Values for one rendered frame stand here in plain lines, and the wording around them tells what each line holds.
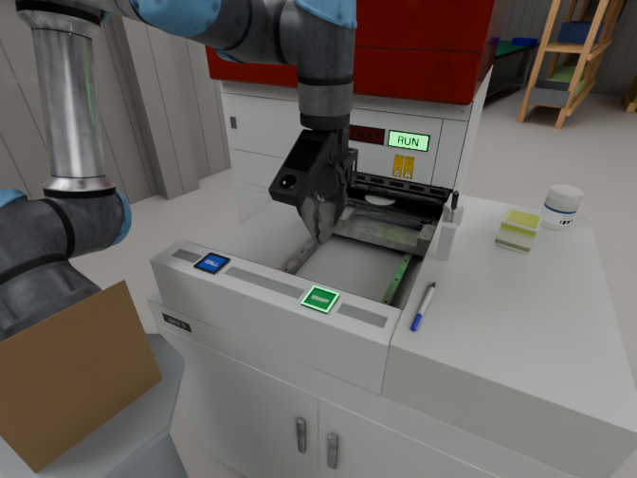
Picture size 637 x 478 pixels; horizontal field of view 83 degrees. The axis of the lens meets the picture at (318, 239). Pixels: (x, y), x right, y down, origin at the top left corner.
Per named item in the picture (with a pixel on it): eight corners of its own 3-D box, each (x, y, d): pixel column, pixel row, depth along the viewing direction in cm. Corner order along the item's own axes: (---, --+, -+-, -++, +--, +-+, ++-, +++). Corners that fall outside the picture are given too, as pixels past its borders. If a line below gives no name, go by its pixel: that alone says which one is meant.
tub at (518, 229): (500, 230, 89) (508, 207, 85) (534, 241, 85) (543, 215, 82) (492, 245, 84) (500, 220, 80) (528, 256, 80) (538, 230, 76)
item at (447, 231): (437, 244, 84) (448, 193, 77) (454, 248, 83) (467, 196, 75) (431, 258, 80) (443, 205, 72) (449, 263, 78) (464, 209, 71)
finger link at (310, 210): (331, 229, 65) (333, 182, 60) (317, 247, 61) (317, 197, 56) (316, 226, 66) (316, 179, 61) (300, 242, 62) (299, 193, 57)
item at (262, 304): (190, 282, 95) (178, 238, 87) (394, 358, 75) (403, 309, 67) (163, 304, 88) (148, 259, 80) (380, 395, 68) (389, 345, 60)
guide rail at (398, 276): (417, 232, 115) (419, 224, 114) (424, 233, 115) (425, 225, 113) (364, 344, 78) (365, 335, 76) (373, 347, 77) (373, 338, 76)
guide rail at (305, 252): (339, 213, 125) (339, 206, 124) (345, 215, 125) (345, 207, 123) (259, 305, 88) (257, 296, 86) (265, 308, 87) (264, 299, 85)
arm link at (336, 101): (340, 88, 44) (282, 82, 47) (338, 125, 47) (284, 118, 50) (361, 78, 50) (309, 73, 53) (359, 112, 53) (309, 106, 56)
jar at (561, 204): (536, 214, 96) (550, 181, 90) (568, 220, 93) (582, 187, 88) (537, 227, 90) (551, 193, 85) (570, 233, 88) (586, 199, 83)
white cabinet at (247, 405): (286, 341, 183) (276, 196, 137) (491, 423, 148) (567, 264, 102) (200, 464, 135) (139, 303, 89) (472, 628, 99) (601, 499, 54)
